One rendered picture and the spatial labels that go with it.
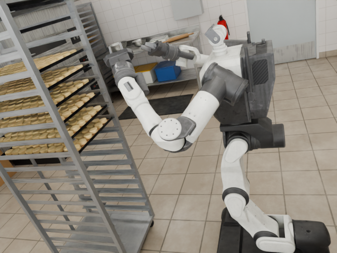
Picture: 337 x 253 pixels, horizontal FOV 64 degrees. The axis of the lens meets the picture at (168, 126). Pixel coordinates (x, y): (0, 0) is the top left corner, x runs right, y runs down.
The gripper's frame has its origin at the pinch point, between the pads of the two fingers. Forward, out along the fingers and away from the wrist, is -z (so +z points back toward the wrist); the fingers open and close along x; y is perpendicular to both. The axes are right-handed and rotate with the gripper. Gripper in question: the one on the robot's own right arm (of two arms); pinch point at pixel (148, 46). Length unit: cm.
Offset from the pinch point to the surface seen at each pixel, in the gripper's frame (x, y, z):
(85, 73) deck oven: -292, -74, 43
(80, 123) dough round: -29, 41, -27
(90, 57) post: -29.3, 1.3, -22.6
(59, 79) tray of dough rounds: -21.4, 19.7, -40.1
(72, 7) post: -19.6, -20.9, -35.9
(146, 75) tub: -304, -94, 156
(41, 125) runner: -27, 44, -47
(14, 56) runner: -11, 15, -62
